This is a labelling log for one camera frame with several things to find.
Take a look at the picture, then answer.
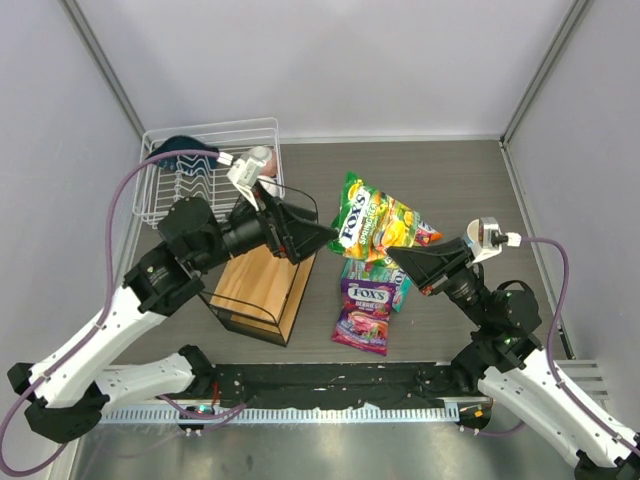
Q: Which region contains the green Fox's candy bag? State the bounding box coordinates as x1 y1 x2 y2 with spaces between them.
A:
328 171 421 265

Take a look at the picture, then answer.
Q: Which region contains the teal Fox's candy bag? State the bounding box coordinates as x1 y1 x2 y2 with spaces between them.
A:
342 259 411 312

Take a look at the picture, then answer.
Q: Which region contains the dark blue plate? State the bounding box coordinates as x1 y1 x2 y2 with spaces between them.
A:
147 135 219 176

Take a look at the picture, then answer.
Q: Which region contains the white slotted cable duct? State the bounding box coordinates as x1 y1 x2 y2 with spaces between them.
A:
101 403 459 428

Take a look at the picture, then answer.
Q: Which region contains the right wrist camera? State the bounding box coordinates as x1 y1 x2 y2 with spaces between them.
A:
465 217 502 264

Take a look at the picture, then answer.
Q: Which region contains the orange Fox's fruits candy bag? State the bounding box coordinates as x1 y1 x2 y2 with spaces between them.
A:
414 220 443 246

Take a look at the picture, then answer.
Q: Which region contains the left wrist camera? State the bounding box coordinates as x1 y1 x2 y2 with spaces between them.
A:
227 150 262 211

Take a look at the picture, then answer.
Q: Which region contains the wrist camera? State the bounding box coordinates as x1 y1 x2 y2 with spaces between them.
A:
465 217 502 264
227 150 262 211

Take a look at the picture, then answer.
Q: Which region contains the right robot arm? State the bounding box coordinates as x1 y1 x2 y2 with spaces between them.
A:
387 231 639 479

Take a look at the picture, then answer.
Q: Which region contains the white wire dish rack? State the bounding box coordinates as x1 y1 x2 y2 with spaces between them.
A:
133 117 285 228

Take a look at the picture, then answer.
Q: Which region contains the purple Fox's berries candy bag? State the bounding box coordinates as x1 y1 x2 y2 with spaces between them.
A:
331 278 396 356

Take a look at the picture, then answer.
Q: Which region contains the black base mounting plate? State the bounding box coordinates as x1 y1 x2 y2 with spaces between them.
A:
215 362 480 410

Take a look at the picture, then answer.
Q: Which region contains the black wire wooden shelf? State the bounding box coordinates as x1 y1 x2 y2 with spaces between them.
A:
197 198 316 346

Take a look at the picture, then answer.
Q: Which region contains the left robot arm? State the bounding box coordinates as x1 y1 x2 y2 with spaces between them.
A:
7 188 338 444

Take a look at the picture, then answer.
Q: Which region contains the pink ceramic bowl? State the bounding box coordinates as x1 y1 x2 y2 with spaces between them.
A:
249 146 278 177

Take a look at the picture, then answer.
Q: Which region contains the white cup in rack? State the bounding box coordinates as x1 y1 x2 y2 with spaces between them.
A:
258 175 280 197

